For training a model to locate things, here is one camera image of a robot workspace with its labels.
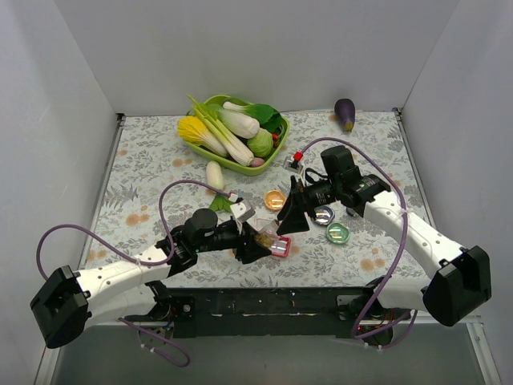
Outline green toy cabbage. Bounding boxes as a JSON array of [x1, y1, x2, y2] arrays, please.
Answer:
[[247, 128, 273, 158]]

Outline white toy radish with leaves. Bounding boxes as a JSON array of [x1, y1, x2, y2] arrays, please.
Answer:
[[205, 160, 232, 213]]

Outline amber pill bottle gold cap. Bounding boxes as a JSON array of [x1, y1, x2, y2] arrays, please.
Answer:
[[255, 233, 278, 249]]

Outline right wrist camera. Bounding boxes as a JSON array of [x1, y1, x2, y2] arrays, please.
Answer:
[[284, 152, 304, 174]]

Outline orange round pill case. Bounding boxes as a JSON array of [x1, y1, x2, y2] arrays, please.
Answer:
[[264, 190, 286, 212]]

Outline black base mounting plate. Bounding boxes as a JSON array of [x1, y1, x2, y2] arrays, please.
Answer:
[[71, 280, 460, 342]]

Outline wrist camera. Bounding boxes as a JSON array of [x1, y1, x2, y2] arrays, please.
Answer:
[[284, 152, 304, 174], [228, 192, 256, 225]]

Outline white toy celery stalk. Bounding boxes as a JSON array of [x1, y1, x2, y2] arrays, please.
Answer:
[[187, 95, 254, 166]]

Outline yellow toy napa cabbage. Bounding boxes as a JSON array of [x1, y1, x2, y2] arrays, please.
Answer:
[[177, 116, 228, 157]]

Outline red rectangular pill box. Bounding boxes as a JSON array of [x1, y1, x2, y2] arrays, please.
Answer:
[[256, 219, 292, 258]]

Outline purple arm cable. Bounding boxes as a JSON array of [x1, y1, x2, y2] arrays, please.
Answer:
[[300, 137, 418, 349], [36, 179, 241, 367]]

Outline pink toy onion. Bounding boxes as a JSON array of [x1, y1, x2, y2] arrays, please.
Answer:
[[251, 157, 265, 168]]

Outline green plastic vegetable basket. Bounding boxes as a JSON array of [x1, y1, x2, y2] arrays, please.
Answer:
[[178, 95, 289, 176]]

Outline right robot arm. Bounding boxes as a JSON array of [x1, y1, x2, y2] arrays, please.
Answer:
[[277, 145, 491, 326]]

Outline green round pill case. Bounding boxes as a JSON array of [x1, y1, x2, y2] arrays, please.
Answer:
[[325, 221, 350, 245]]

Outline purple toy eggplant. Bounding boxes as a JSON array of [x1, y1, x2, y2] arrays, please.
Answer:
[[333, 99, 356, 132]]

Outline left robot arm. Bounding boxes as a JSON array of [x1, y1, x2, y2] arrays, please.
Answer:
[[30, 209, 271, 349]]

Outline aluminium frame rail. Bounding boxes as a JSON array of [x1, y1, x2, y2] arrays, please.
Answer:
[[466, 315, 502, 385]]

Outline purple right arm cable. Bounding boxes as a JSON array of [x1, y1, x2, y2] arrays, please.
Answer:
[[300, 137, 418, 349]]

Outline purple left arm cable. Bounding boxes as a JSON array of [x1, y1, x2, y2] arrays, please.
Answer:
[[36, 179, 241, 367]]

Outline green toy bok choy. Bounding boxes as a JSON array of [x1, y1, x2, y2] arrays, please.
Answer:
[[223, 101, 281, 133]]

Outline floral patterned table mat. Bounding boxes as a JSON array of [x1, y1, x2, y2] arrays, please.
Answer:
[[81, 111, 429, 288]]

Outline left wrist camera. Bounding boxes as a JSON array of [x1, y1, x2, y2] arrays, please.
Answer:
[[228, 192, 256, 225]]

